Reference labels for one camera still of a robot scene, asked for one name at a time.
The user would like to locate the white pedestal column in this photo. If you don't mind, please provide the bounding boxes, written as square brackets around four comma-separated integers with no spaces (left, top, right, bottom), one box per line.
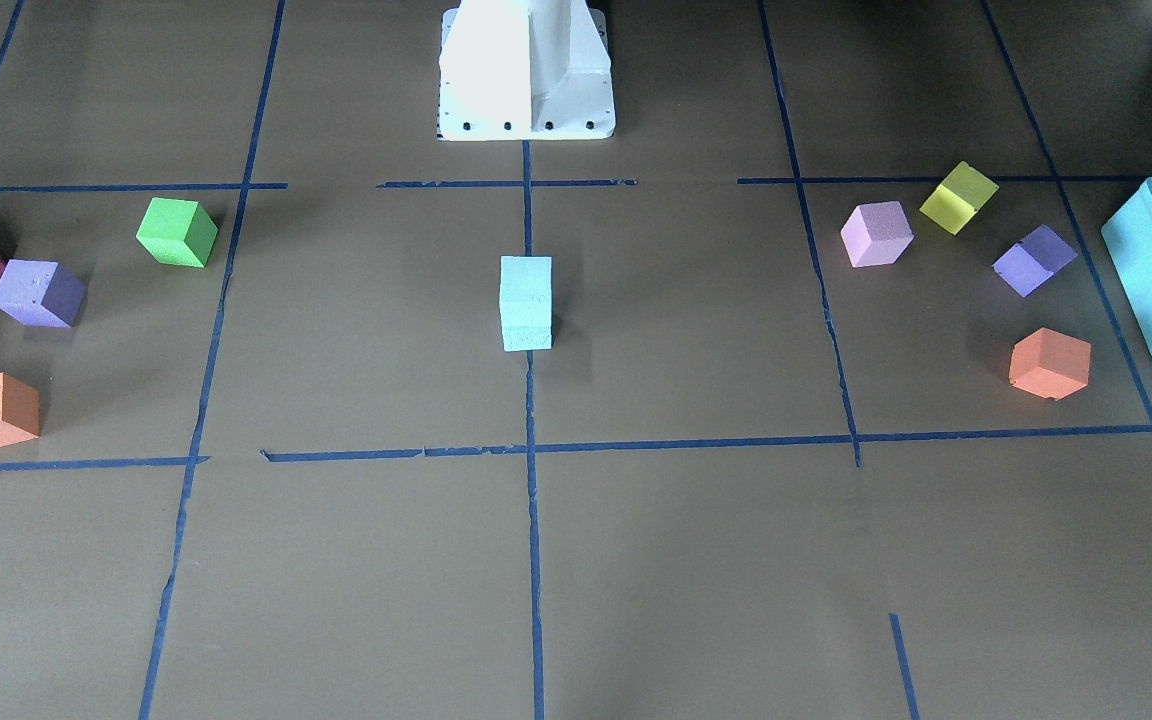
[435,1,617,142]

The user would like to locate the yellow foam block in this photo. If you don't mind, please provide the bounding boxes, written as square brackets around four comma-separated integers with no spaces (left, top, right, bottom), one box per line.
[920,161,998,234]

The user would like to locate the light blue block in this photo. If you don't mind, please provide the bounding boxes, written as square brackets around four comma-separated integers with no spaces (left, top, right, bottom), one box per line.
[499,256,553,324]
[500,306,554,353]

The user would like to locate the green foam block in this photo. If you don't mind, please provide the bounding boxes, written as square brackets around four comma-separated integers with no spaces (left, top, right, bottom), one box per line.
[134,197,218,268]

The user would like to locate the pink foam block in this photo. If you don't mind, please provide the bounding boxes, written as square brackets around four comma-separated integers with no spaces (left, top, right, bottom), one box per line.
[840,200,914,268]

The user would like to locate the purple foam block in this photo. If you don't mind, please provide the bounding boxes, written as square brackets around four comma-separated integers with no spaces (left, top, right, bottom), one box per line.
[0,259,86,328]
[992,223,1078,300]

